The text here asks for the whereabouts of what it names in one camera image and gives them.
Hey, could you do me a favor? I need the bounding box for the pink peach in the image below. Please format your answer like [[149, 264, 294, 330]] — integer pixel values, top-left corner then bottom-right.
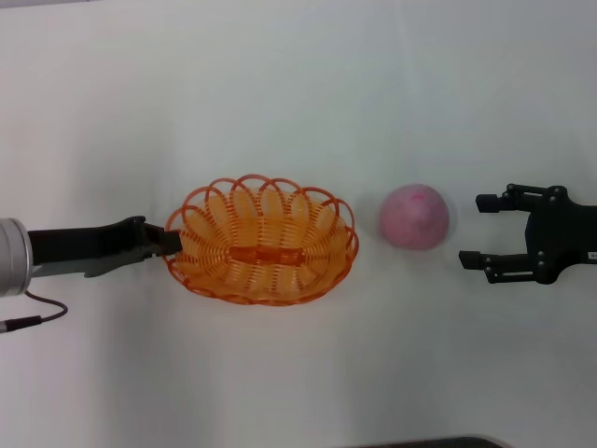
[[377, 183, 451, 252]]

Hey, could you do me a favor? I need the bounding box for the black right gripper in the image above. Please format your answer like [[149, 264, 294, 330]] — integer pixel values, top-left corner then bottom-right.
[[458, 183, 597, 286]]

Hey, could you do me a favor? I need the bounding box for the orange woven plastic basket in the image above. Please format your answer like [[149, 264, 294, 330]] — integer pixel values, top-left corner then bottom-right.
[[165, 175, 360, 307]]

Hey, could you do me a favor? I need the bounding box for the black rounded robot base edge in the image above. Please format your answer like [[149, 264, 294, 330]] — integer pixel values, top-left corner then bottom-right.
[[354, 435, 507, 448]]

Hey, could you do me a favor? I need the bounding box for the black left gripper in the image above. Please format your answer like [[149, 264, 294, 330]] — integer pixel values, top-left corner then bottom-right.
[[26, 215, 182, 280]]

